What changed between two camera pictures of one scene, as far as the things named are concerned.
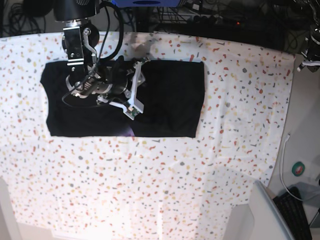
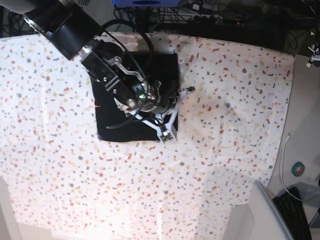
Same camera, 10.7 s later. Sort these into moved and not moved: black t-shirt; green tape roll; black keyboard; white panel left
Moved: black t-shirt
Not moved: black keyboard; white panel left; green tape roll
